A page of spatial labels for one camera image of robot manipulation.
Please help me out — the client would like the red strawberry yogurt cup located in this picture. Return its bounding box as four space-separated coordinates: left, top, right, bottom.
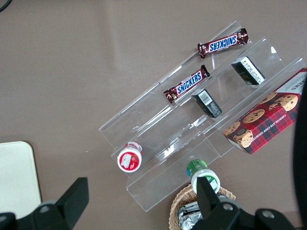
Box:
117 141 144 173

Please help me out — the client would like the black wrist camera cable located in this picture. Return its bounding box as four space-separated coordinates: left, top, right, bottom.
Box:
291 79 307 226

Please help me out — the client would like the red tartan cookie box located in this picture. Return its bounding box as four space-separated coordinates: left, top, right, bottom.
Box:
223 68 307 155

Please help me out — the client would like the foil-wrapped pack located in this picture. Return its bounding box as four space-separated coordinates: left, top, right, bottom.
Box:
177 214 204 230
177 201 204 216

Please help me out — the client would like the small oval wicker basket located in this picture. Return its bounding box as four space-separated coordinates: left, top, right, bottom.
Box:
169 184 237 230

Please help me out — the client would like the green yogurt cup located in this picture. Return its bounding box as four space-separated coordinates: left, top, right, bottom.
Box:
186 159 221 194

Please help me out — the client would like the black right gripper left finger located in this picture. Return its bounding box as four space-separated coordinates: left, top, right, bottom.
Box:
0 177 90 230

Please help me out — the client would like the Snickers chocolate bar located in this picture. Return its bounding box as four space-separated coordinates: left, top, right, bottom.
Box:
198 28 249 59
164 64 211 104

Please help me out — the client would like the small black carton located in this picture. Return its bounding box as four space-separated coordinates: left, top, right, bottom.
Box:
231 56 266 86
191 88 223 119

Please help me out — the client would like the clear acrylic stepped stand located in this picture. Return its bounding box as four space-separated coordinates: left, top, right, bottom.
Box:
98 21 307 213

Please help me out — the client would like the cream plastic tray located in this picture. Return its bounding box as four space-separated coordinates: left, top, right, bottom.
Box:
0 141 43 220

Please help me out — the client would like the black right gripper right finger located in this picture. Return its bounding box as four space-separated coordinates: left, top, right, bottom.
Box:
194 177 297 230

